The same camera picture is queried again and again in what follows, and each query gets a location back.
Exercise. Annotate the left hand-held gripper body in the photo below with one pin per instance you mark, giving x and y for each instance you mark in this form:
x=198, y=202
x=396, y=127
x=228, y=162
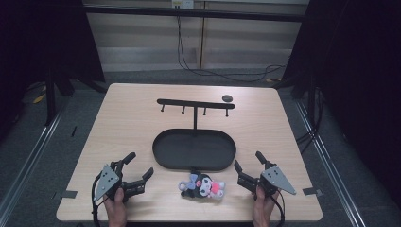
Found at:
x=107, y=183

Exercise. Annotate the person's left hand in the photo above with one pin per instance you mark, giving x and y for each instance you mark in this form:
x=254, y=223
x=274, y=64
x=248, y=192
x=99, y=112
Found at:
x=116, y=206

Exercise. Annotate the yellow floor scrap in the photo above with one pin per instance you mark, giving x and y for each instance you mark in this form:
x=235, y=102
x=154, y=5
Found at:
x=39, y=98

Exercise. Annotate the dark curtain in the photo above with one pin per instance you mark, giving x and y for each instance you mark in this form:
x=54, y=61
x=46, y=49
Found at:
x=41, y=41
x=356, y=78

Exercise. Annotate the small black oval object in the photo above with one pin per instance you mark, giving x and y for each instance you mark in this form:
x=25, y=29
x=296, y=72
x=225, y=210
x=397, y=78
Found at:
x=227, y=98

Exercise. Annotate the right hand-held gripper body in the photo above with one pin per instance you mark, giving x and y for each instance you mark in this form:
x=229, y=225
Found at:
x=277, y=180

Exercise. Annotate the white wall socket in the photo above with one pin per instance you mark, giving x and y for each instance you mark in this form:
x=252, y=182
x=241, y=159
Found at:
x=183, y=3

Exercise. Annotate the metal floor rail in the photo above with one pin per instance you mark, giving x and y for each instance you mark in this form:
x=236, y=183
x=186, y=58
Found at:
x=331, y=170
x=31, y=157

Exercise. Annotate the black floor tape strip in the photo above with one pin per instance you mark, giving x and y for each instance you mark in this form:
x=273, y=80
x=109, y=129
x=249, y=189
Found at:
x=74, y=131

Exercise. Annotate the black metal stand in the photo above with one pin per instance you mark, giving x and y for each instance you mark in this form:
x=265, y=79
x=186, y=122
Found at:
x=50, y=97

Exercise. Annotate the black hook rack with tray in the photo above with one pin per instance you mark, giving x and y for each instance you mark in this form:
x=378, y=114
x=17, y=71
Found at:
x=194, y=149

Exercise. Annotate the person's right hand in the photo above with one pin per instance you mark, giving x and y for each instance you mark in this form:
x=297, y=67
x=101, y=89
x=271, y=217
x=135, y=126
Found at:
x=261, y=206

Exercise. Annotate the black horizontal bar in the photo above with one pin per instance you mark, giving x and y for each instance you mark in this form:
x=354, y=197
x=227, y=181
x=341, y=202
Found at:
x=195, y=13

